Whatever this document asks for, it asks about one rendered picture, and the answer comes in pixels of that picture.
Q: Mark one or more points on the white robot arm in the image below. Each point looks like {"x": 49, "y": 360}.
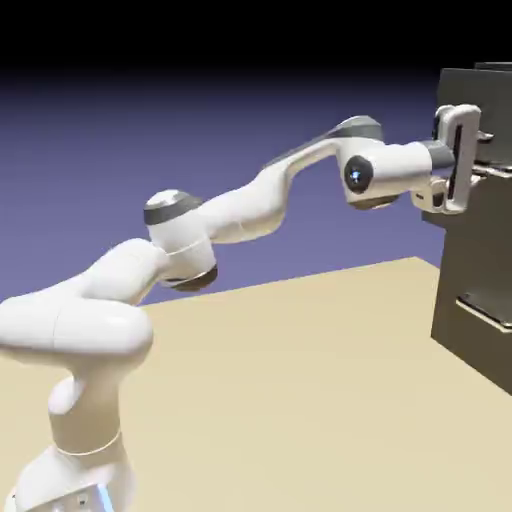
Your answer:
{"x": 224, "y": 218}

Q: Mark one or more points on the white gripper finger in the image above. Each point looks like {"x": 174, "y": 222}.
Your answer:
{"x": 475, "y": 180}
{"x": 484, "y": 136}

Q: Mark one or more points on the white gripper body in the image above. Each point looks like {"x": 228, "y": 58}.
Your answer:
{"x": 466, "y": 132}

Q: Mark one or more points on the dark olive cabinet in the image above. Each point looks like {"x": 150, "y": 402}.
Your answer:
{"x": 476, "y": 264}

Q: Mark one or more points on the dark olive drawer front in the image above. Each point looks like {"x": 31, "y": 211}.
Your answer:
{"x": 496, "y": 100}
{"x": 480, "y": 352}

